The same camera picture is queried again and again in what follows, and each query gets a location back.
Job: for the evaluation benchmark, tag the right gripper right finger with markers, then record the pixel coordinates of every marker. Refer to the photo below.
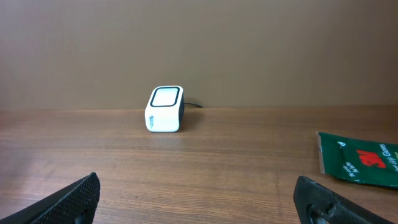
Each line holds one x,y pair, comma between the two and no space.
317,204

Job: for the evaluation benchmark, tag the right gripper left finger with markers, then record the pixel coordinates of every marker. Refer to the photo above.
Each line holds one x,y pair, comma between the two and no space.
74,204

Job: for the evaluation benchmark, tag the green snack bag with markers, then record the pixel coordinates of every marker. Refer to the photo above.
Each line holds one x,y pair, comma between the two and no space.
358,161

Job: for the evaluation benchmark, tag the white barcode scanner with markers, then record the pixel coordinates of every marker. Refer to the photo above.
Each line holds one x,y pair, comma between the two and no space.
165,109

